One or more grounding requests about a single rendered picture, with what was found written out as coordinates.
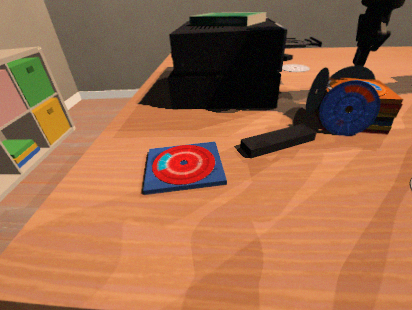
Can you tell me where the red cd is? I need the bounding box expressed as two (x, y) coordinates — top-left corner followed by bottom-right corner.
(152, 145), (215, 185)

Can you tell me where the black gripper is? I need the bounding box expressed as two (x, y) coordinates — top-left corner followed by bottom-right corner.
(353, 0), (405, 67)

